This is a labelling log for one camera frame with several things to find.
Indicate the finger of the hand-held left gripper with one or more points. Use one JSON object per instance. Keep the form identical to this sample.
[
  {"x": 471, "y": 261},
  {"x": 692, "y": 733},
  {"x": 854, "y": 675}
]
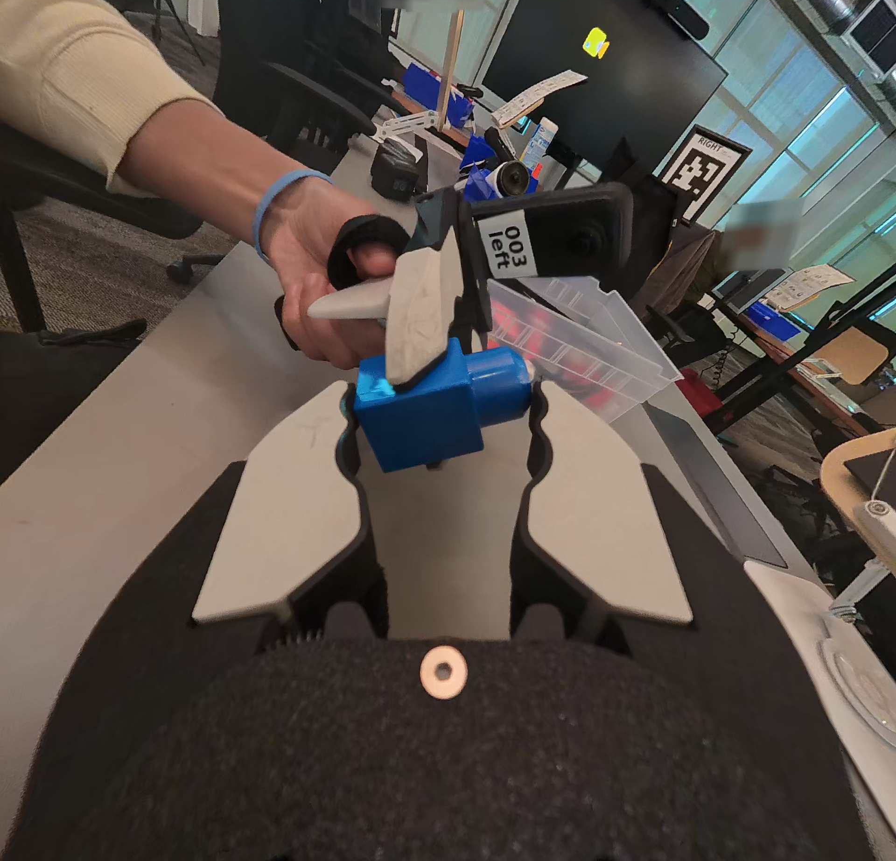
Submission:
[{"x": 420, "y": 315}]

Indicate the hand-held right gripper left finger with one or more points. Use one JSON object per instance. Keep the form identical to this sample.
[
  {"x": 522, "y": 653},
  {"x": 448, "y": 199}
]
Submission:
[{"x": 280, "y": 525}]

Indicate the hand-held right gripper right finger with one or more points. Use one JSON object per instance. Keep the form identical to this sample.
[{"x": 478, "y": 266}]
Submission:
[{"x": 602, "y": 525}]

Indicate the blue plastic block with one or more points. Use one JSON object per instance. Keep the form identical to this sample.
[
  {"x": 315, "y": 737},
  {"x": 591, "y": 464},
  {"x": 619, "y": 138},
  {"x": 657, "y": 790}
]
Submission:
[{"x": 420, "y": 420}]

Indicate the clear plastic organizer tray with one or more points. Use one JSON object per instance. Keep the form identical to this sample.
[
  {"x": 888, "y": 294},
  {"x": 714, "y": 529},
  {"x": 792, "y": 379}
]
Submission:
[{"x": 616, "y": 336}]

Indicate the white jointed arm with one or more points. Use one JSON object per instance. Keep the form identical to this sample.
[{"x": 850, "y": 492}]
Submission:
[{"x": 406, "y": 124}]

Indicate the grey desk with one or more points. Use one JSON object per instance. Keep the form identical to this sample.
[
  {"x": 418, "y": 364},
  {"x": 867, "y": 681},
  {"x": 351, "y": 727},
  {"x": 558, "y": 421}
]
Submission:
[{"x": 175, "y": 420}]

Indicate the person's left hand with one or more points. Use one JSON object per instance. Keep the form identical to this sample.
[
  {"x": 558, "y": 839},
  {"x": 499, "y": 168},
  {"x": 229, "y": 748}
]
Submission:
[{"x": 308, "y": 259}]

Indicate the white bottle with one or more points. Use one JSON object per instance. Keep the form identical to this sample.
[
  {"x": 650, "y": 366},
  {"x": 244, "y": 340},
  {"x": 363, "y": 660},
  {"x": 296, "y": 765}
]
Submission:
[{"x": 542, "y": 143}]

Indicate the blue plastic parts bin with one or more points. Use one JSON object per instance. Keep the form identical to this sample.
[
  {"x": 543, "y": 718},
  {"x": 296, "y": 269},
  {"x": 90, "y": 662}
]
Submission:
[{"x": 483, "y": 185}]

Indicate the brown jacket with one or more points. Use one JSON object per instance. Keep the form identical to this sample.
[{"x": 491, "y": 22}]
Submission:
[{"x": 679, "y": 273}]

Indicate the white paper strip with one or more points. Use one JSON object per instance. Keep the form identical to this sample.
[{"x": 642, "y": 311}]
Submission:
[{"x": 535, "y": 97}]

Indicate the small black box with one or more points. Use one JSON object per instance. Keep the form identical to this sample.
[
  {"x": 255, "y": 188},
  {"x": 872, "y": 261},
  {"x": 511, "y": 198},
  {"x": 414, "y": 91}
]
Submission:
[{"x": 399, "y": 171}]

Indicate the framed marker poster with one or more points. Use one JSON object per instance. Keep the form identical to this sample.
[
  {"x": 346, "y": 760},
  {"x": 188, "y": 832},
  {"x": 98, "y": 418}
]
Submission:
[{"x": 703, "y": 174}]

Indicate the red bag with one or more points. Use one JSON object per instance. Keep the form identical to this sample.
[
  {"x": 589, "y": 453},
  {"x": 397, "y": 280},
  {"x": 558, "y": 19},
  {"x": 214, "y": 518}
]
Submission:
[{"x": 700, "y": 392}]

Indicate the blue parts bins row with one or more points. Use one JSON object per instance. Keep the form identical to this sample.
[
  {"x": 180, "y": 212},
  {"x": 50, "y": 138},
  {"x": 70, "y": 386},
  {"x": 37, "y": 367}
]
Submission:
[{"x": 434, "y": 94}]

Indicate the blue wristband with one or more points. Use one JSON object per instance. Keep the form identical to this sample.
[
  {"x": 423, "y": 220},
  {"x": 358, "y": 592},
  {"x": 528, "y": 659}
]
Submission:
[{"x": 257, "y": 223}]

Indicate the yellow sticker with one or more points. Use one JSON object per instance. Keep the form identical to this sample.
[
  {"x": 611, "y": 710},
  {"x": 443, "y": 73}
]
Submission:
[{"x": 595, "y": 43}]

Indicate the wooden stick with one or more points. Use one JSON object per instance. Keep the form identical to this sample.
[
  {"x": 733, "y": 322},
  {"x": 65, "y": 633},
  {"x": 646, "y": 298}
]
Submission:
[{"x": 451, "y": 69}]

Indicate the white tablet stand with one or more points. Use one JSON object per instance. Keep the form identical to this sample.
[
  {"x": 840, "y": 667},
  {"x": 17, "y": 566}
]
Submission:
[{"x": 791, "y": 616}]

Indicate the black video bar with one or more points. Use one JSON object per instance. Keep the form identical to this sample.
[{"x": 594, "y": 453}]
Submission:
[{"x": 672, "y": 6}]

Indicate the printed paper sheet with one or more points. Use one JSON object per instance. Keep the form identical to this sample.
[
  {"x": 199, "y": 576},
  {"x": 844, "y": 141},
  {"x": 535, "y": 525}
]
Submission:
[{"x": 812, "y": 287}]

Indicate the black office chair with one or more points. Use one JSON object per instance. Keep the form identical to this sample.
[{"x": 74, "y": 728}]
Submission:
[
  {"x": 280, "y": 34},
  {"x": 140, "y": 216}
]

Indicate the white round camera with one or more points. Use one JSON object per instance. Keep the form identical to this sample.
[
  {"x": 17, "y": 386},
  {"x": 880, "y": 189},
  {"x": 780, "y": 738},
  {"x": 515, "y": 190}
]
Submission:
[{"x": 516, "y": 180}]

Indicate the large black wall screen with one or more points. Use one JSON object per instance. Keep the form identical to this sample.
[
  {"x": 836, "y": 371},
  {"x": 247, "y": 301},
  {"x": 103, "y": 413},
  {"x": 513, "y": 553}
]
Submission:
[{"x": 630, "y": 104}]

